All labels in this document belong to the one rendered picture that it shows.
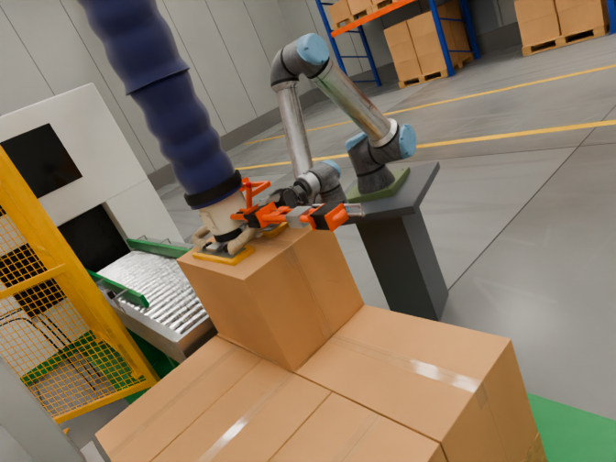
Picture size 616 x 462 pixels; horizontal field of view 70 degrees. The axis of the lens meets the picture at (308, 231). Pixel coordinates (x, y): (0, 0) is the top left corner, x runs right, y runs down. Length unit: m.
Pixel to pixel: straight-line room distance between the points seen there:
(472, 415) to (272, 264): 0.74
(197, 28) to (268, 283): 11.32
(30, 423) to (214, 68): 10.66
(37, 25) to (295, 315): 10.34
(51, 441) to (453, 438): 2.12
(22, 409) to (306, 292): 1.68
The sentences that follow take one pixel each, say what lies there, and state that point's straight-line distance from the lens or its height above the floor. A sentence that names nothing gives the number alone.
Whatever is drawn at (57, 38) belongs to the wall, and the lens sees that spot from 11.41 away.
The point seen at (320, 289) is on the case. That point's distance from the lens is 1.63.
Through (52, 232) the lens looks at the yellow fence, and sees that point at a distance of 2.67.
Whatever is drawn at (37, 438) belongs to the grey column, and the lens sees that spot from 2.82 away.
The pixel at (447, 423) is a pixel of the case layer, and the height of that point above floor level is 0.54.
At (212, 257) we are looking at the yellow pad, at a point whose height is 0.96.
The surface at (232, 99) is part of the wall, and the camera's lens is 12.50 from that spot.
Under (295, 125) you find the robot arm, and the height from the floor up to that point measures 1.26.
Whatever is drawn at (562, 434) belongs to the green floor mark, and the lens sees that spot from 1.92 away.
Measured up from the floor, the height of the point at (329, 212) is 1.10.
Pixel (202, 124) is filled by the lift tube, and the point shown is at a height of 1.42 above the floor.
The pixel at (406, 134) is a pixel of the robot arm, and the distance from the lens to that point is 2.04.
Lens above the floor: 1.50
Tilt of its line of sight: 21 degrees down
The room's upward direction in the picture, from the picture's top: 24 degrees counter-clockwise
